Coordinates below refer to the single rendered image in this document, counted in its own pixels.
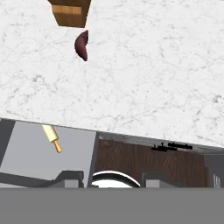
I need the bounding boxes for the brown wooden box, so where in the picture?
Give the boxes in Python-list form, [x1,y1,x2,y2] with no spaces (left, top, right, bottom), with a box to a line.
[47,0,92,29]

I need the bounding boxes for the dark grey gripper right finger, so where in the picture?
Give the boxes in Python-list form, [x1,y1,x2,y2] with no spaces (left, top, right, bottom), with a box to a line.
[141,171,187,189]

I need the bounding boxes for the wooden rolling pin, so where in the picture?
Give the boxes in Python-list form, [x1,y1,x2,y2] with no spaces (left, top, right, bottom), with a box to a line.
[41,124,63,154]

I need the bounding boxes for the grey cupboard panel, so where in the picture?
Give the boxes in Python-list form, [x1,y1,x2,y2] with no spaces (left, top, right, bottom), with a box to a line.
[203,151,224,189]

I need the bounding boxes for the dark wood cupboard door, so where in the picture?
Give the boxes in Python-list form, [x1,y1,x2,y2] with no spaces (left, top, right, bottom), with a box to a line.
[94,138,212,189]

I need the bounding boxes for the dark red sweet potato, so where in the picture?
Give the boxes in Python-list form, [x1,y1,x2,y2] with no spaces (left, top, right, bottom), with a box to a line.
[73,29,89,62]

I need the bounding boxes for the black cupboard handle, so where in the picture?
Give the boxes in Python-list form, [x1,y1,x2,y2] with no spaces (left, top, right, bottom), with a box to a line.
[150,142,194,153]

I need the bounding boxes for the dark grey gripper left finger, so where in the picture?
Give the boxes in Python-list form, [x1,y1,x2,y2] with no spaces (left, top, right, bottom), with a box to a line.
[45,170,85,189]

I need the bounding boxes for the white and black round object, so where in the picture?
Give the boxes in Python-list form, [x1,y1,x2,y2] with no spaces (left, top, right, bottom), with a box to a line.
[90,170,142,189]

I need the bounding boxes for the grey open drawer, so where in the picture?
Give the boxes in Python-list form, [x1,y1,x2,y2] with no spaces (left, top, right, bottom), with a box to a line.
[0,118,97,189]

